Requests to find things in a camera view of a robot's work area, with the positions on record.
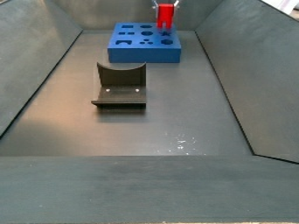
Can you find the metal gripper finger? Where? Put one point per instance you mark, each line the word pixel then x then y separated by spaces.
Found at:
pixel 176 5
pixel 155 5

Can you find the blue shape-sorting block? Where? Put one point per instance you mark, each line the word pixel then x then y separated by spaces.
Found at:
pixel 140 42

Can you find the red square-circle object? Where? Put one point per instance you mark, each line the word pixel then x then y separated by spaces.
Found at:
pixel 164 18

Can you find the black curved fixture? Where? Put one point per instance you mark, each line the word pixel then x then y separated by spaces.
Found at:
pixel 121 86

